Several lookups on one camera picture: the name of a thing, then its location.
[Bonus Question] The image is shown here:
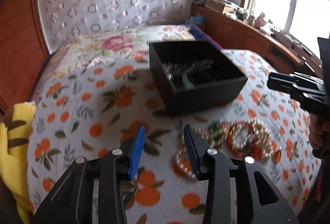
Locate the pearl necklace strand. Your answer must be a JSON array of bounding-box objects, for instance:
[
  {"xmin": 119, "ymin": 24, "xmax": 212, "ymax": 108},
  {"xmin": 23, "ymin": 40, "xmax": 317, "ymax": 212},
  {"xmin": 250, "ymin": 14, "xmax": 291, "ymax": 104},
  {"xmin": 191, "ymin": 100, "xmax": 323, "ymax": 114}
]
[{"xmin": 172, "ymin": 127, "xmax": 207, "ymax": 180}]

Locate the black jewelry box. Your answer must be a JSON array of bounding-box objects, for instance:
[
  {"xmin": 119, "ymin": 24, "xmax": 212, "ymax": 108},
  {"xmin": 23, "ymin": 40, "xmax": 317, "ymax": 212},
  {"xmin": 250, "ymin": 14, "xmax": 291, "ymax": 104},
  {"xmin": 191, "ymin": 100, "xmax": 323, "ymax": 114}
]
[{"xmin": 149, "ymin": 41, "xmax": 248, "ymax": 117}]

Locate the person's right hand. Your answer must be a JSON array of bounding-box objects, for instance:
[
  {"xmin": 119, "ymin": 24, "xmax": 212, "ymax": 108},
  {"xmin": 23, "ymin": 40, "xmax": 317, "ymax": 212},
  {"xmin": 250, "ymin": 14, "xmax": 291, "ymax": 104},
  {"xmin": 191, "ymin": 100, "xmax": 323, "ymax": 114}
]
[{"xmin": 309, "ymin": 113, "xmax": 329, "ymax": 150}]

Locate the orange print white blanket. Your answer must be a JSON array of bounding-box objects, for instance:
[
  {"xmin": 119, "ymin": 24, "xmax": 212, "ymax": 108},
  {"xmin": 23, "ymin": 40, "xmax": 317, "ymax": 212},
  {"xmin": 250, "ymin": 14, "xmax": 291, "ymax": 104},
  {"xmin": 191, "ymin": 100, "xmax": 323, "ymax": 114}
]
[{"xmin": 27, "ymin": 50, "xmax": 321, "ymax": 223}]

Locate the pink figurine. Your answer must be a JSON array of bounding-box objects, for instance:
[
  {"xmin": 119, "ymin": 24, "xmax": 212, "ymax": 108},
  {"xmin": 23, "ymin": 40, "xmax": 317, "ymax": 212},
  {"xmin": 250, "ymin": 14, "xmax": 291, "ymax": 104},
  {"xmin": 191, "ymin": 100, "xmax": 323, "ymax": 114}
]
[{"xmin": 255, "ymin": 12, "xmax": 266, "ymax": 29}]

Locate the wooden sideboard cabinet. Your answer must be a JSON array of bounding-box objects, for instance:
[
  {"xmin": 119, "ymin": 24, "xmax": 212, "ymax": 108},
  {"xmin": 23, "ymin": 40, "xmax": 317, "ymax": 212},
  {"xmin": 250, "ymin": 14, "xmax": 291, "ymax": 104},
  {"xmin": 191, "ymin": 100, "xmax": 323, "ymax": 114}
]
[{"xmin": 190, "ymin": 4, "xmax": 323, "ymax": 79}]

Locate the yellow plush toy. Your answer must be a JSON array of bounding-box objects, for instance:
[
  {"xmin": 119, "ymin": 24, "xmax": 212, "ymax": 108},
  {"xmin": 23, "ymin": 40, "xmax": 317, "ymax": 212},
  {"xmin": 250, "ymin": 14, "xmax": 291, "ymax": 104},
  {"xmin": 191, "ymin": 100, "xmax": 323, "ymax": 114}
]
[{"xmin": 1, "ymin": 103, "xmax": 36, "ymax": 223}]

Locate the dark blue blanket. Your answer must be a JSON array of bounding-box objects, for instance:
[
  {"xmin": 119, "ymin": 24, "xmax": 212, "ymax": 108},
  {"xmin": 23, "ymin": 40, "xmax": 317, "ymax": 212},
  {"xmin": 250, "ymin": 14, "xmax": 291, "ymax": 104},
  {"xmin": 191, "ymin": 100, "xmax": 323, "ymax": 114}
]
[{"xmin": 187, "ymin": 24, "xmax": 223, "ymax": 50}]

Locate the teal cloth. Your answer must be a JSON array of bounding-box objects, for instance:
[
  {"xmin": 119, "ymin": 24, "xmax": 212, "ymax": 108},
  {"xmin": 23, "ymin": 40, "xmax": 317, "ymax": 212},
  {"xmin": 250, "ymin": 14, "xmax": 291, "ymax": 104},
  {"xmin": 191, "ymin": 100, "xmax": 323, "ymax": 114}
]
[{"xmin": 190, "ymin": 13, "xmax": 205, "ymax": 25}]

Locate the floral quilt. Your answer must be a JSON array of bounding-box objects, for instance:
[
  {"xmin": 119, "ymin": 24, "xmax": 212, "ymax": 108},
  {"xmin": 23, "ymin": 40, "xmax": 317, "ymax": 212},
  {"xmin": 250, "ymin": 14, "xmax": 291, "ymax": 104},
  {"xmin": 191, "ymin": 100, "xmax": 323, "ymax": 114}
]
[{"xmin": 31, "ymin": 25, "xmax": 195, "ymax": 102}]

